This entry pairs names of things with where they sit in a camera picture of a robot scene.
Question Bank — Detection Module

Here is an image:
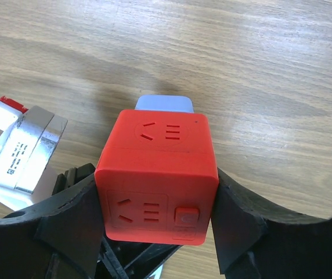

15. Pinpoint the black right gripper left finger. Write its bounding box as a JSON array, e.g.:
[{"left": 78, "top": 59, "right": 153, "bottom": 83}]
[{"left": 0, "top": 175, "right": 104, "bottom": 278}]

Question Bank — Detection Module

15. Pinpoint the red cube socket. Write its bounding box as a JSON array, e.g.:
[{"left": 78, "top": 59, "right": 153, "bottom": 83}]
[{"left": 95, "top": 109, "right": 218, "bottom": 245}]

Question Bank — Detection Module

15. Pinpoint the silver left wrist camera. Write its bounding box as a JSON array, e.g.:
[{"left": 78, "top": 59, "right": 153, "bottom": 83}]
[{"left": 0, "top": 96, "right": 67, "bottom": 211}]

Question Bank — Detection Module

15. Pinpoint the light blue power strip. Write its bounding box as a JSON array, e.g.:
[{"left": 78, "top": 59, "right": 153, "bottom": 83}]
[{"left": 135, "top": 95, "right": 194, "bottom": 113}]

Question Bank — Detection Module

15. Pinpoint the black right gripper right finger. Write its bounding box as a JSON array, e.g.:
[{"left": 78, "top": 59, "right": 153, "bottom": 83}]
[{"left": 211, "top": 171, "right": 332, "bottom": 278}]

